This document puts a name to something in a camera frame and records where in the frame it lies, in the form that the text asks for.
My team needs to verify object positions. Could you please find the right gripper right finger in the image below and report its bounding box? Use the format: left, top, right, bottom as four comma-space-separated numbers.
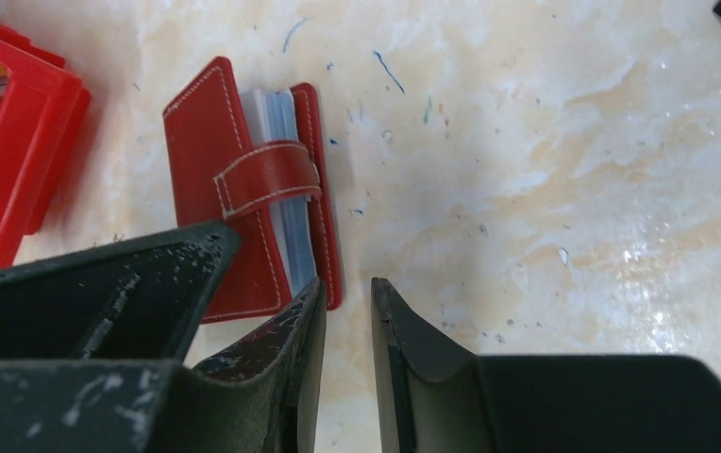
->
371, 277, 479, 452

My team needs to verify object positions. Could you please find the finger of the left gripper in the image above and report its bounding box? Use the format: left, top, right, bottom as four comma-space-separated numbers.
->
0, 222, 241, 360

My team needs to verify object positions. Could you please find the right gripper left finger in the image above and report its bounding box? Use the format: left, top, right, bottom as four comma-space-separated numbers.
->
192, 278, 327, 452

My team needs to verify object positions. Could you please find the red leather card holder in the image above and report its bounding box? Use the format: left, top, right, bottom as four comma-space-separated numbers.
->
163, 57, 344, 324

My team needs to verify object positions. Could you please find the red plastic bin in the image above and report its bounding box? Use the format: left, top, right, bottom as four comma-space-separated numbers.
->
0, 24, 91, 268

